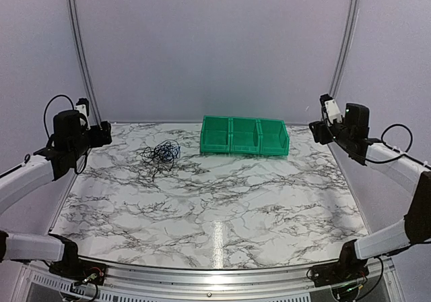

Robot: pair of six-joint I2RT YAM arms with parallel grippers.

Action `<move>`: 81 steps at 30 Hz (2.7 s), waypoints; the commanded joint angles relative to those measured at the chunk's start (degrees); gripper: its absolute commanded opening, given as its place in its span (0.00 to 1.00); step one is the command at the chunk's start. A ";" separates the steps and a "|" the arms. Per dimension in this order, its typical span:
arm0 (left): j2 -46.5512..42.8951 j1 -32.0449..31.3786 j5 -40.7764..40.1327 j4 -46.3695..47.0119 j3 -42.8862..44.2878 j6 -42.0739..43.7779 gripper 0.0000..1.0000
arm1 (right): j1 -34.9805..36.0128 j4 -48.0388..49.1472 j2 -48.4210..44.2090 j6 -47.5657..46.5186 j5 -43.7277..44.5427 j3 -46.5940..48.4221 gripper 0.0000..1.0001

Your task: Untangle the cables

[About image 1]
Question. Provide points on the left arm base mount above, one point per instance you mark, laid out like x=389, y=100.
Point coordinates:
x=84, y=269

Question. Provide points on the green storage bin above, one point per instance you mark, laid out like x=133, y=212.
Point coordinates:
x=216, y=134
x=275, y=140
x=245, y=136

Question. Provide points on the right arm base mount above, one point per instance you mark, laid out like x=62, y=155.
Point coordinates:
x=332, y=273

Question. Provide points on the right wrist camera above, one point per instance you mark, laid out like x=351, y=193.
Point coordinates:
x=330, y=109

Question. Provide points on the front aluminium rail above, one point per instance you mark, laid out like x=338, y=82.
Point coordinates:
x=139, y=283

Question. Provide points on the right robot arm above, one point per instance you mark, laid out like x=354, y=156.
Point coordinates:
x=349, y=130

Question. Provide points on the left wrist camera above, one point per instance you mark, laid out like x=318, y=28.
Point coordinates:
x=82, y=106

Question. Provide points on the left green storage bin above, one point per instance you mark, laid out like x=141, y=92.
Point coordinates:
x=216, y=134

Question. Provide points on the middle green storage bin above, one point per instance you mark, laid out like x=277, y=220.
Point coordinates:
x=245, y=136

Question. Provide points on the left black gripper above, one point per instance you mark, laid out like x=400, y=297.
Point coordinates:
x=98, y=141

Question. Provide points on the right green storage bin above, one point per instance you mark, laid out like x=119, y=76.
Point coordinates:
x=275, y=140

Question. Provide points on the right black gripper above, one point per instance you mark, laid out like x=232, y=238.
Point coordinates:
x=320, y=132

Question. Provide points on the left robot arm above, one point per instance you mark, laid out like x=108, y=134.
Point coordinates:
x=67, y=149

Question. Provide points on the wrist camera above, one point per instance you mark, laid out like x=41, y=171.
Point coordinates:
x=82, y=106
x=330, y=109

